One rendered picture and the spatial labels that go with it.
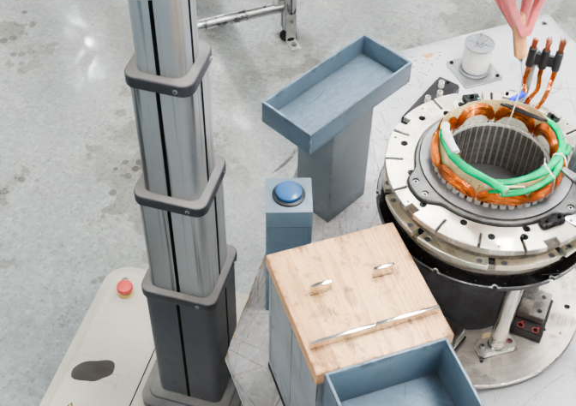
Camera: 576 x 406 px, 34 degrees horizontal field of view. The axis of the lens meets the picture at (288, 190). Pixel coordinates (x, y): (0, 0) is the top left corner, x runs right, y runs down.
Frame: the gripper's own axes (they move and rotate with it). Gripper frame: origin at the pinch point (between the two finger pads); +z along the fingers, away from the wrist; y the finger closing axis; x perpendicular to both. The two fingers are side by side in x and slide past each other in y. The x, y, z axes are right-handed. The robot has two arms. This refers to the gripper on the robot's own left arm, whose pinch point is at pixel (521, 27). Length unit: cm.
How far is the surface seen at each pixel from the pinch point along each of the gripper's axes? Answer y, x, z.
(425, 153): 9.5, 11.8, 19.6
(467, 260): -5.1, 12.7, 29.3
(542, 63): 10.1, -7.5, 11.1
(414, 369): -14.7, 25.1, 36.2
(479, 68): 63, -20, 36
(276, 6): 194, -4, 58
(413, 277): -6.5, 21.0, 28.2
